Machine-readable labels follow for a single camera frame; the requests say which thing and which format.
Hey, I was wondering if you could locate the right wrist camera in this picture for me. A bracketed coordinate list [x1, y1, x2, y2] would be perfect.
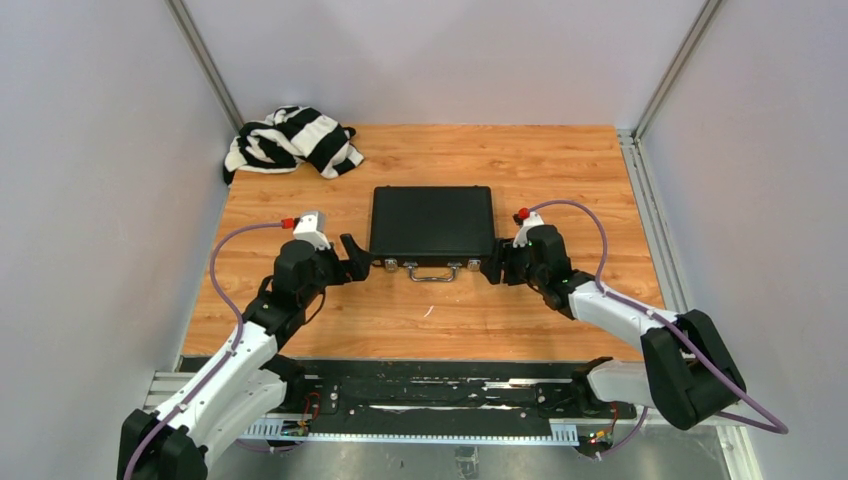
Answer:
[512, 211, 545, 248]

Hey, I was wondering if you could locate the black white striped cloth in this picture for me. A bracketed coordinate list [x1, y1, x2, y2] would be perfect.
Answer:
[222, 105, 365, 186]

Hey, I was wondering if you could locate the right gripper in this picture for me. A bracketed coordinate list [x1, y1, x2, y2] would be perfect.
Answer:
[482, 238, 547, 288]

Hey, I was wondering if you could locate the black poker set case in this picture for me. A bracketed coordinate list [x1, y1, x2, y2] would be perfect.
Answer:
[368, 185, 496, 271]

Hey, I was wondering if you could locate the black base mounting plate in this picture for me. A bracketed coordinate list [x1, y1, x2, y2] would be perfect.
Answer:
[271, 359, 638, 439]

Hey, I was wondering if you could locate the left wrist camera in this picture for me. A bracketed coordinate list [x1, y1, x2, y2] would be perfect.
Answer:
[293, 211, 332, 251]

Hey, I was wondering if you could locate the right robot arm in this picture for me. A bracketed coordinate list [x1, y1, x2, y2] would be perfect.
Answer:
[481, 225, 747, 430]

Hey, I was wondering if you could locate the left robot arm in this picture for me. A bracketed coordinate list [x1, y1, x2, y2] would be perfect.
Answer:
[117, 234, 373, 479]

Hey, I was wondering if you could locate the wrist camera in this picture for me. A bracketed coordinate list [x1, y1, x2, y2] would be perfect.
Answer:
[512, 211, 545, 248]
[293, 211, 332, 251]

